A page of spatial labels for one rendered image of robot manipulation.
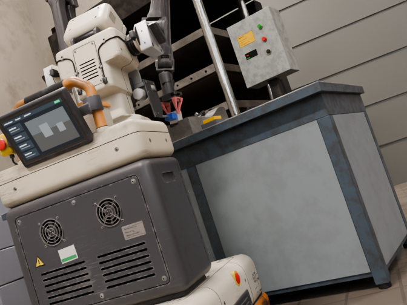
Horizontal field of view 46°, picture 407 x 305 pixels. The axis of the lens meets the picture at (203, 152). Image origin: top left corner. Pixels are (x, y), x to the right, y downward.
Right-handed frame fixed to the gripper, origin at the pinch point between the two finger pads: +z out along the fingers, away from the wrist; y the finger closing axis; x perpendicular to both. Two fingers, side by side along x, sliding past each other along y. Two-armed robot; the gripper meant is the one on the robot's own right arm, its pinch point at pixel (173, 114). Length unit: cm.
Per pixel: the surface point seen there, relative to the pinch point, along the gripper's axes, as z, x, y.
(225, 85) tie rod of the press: -24, -71, 6
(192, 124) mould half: 7.7, -0.1, -8.4
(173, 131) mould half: 7.8, 1.5, 1.2
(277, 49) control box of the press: -36, -82, -27
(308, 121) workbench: 22, 3, -62
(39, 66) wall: -190, -250, 356
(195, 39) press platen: -61, -78, 22
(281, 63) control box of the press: -27, -83, -27
